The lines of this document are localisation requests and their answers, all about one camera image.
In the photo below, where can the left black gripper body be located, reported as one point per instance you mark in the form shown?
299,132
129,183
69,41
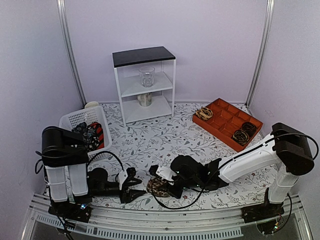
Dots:
102,193

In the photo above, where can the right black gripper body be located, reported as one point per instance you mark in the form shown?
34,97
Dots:
192,183

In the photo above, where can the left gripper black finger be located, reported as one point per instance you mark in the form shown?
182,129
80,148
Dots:
131,181
129,195

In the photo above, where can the cream floral paisley tie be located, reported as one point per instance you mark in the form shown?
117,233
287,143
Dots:
158,187

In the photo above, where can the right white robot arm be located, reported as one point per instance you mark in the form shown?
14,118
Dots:
284,145

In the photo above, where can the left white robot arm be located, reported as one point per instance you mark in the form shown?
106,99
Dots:
74,150

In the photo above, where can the floral patterned table mat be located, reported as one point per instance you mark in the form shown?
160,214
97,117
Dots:
158,141

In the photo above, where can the red black striped tie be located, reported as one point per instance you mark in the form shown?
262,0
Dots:
99,132

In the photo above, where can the dark blue floral tie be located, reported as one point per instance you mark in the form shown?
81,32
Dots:
89,136

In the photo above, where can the orange divided organizer tray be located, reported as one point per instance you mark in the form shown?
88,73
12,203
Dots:
225,121

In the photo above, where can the rolled beige striped tie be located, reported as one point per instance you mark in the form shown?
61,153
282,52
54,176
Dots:
204,113

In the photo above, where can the white perforated plastic basket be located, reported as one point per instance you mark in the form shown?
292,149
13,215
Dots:
97,114

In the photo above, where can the cream mug behind basket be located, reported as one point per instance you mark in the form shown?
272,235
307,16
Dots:
91,104

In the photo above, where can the white shelf with black top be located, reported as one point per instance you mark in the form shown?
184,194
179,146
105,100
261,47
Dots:
126,66

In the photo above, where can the clear drinking glass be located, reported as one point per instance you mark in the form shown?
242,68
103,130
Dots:
146,74

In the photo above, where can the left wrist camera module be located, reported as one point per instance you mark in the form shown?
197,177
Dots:
121,177

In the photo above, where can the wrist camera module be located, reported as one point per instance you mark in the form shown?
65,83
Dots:
163,172
121,177

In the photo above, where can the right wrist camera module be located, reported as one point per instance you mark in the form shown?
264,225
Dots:
163,172

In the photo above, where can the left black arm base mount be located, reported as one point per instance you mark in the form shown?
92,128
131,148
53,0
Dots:
79,211

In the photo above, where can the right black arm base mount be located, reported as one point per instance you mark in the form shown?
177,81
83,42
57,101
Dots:
265,211

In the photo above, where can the left aluminium corner post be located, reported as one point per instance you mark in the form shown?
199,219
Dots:
62,13

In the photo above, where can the aluminium corner post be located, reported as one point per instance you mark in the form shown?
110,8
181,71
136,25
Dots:
270,4
62,13

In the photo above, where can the right aluminium corner post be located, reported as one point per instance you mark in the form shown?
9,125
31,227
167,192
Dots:
270,4

